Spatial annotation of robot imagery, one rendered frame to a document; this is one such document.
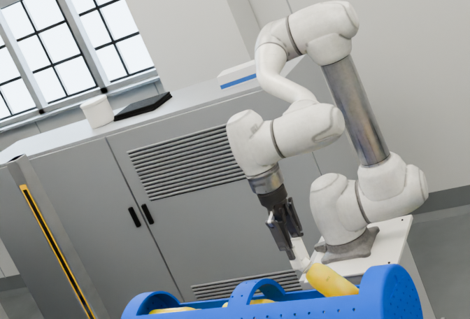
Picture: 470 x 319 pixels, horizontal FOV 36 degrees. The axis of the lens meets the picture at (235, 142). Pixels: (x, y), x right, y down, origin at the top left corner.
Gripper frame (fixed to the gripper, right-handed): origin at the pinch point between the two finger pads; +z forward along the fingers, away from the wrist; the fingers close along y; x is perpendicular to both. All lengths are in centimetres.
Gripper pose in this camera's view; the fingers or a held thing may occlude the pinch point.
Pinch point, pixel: (297, 253)
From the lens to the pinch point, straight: 198.7
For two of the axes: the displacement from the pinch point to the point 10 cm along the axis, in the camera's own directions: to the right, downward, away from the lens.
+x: 8.2, -1.9, -5.4
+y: -4.3, 4.2, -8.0
